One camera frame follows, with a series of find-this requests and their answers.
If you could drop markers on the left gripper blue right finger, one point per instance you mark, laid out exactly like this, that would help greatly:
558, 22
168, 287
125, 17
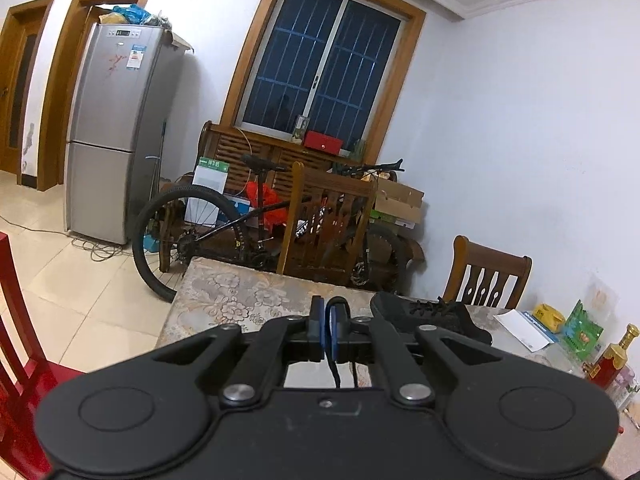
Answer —
337, 325

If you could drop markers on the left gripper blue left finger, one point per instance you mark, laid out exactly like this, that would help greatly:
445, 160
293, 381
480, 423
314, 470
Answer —
316, 329

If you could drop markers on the black bicycle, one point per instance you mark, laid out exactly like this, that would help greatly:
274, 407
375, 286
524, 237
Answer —
164, 244

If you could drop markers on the black far sneaker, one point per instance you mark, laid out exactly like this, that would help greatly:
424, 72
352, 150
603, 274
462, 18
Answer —
406, 315

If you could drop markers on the cardboard box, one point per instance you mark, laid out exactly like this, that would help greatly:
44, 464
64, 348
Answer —
398, 204

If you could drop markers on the brown wooden chair right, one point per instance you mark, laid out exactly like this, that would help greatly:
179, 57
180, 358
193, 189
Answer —
479, 275

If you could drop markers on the white green box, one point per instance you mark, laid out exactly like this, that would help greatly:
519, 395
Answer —
210, 178

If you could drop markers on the yellow packet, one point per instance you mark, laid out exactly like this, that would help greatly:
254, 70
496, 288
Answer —
549, 317

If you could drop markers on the green snack packet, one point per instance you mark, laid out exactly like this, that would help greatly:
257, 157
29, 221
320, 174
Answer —
581, 332

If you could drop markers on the red liquor bottle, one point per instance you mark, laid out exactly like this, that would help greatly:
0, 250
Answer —
611, 361

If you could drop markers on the red wooden chair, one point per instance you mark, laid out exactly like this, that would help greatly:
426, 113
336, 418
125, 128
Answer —
23, 383

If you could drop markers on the silver refrigerator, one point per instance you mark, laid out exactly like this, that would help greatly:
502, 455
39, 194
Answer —
122, 100

